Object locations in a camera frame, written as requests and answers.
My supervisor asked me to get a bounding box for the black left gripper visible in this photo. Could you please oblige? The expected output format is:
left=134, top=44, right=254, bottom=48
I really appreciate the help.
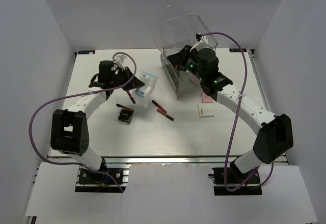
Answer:
left=111, top=67, right=145, bottom=92

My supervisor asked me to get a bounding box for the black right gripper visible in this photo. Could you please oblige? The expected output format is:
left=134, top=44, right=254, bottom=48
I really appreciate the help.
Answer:
left=168, top=45, right=206, bottom=81

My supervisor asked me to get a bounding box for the clear packet blue label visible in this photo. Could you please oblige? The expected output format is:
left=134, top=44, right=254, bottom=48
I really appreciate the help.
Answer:
left=132, top=71, right=158, bottom=108

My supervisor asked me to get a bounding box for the clear acrylic makeup organizer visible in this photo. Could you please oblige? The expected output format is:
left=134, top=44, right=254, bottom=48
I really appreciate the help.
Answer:
left=150, top=5, right=218, bottom=98

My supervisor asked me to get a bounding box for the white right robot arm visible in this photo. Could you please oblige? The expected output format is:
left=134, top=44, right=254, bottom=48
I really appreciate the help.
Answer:
left=167, top=45, right=293, bottom=183

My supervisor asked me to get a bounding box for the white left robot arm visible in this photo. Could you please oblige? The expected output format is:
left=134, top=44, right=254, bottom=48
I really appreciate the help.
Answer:
left=50, top=61, right=145, bottom=183

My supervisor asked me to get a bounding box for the pink makeup box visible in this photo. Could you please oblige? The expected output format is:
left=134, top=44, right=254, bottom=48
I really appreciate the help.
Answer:
left=201, top=92, right=214, bottom=103

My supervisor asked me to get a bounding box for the dark red lipstick tube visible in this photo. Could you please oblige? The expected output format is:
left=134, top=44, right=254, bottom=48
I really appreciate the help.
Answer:
left=126, top=91, right=136, bottom=104

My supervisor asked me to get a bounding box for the short red lip pencil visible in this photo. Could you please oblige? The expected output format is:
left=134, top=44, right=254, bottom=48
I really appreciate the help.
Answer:
left=116, top=104, right=131, bottom=110

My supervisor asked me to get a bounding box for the black square compact case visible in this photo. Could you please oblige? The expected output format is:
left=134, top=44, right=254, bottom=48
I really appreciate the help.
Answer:
left=118, top=109, right=133, bottom=124

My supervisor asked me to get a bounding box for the red lip gloss tube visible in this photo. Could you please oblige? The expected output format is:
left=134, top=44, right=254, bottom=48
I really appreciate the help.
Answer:
left=156, top=109, right=174, bottom=121

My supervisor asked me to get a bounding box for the blue table label right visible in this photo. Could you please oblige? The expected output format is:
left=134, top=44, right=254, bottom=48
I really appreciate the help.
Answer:
left=229, top=48, right=247, bottom=52

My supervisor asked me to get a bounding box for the blue table label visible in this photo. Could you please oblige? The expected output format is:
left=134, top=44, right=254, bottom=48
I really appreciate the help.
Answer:
left=77, top=50, right=95, bottom=55
left=229, top=48, right=247, bottom=52

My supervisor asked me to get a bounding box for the blue table label left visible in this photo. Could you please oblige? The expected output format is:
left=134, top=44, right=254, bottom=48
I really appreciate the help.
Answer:
left=77, top=50, right=95, bottom=55

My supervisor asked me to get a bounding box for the white box yellow label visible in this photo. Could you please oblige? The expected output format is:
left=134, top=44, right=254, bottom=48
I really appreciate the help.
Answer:
left=198, top=103, right=215, bottom=118

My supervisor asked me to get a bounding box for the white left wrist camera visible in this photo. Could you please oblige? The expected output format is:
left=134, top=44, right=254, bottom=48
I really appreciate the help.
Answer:
left=113, top=53, right=127, bottom=70

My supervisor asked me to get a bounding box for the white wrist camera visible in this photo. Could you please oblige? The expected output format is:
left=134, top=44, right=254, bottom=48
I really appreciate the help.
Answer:
left=192, top=33, right=210, bottom=51
left=113, top=53, right=127, bottom=70

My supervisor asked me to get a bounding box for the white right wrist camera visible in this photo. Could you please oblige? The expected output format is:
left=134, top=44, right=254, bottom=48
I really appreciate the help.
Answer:
left=192, top=33, right=210, bottom=51

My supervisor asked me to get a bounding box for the aluminium table edge rail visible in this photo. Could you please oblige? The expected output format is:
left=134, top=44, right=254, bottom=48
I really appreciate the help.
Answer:
left=45, top=154, right=288, bottom=167

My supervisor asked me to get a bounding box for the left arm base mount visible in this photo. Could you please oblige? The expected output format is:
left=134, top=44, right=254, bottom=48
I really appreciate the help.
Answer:
left=75, top=163, right=129, bottom=193

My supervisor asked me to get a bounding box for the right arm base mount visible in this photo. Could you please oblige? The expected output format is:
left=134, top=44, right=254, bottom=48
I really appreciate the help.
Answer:
left=208, top=167, right=262, bottom=196

